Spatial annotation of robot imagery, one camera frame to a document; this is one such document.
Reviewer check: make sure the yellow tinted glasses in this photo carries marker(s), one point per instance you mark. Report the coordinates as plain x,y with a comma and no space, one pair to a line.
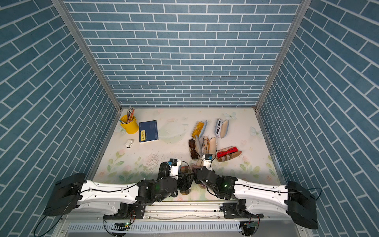
198,129

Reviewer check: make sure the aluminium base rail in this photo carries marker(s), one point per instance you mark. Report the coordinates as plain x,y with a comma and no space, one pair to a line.
182,219

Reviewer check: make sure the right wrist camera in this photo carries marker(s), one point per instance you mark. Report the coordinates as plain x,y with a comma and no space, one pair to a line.
207,160

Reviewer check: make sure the coloured pencils bundle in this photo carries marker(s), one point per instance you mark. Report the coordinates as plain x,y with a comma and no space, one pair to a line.
130,114

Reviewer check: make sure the yellow pencil cup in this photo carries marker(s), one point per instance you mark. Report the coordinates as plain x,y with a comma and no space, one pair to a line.
131,127

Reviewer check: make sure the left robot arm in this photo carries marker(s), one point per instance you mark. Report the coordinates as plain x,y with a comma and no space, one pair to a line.
76,193

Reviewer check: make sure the red frame sunglasses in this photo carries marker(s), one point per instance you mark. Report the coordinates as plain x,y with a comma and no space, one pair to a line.
226,151

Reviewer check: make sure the light blue case white sunglasses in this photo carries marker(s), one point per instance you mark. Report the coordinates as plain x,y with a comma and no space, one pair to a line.
224,128

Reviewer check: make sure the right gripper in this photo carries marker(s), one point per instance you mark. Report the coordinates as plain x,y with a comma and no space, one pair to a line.
197,179

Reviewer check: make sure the thin amber frame glasses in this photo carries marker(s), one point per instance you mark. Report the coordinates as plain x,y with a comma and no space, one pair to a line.
205,145

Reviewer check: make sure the white frame sunglasses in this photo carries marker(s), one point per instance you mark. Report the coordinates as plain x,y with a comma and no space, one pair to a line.
218,128

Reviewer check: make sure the flag pattern glasses case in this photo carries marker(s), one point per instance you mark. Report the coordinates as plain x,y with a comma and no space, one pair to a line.
213,145

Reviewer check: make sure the blue case yellow glasses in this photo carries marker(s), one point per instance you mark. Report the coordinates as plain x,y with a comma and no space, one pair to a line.
205,125

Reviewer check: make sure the plaid beige glasses case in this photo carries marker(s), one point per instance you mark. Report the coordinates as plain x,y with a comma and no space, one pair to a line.
184,180

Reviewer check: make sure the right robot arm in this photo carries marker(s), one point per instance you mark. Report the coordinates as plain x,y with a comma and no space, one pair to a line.
292,199

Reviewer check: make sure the dark blue book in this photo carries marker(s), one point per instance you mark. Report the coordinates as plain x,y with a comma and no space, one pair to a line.
148,131

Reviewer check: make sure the beige case purple glasses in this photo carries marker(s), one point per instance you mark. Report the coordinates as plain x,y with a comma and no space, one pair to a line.
198,175

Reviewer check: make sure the tortoise brown sunglasses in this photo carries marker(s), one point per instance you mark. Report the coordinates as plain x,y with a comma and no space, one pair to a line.
193,152

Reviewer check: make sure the black glasses case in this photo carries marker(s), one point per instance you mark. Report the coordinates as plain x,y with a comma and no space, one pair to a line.
164,171

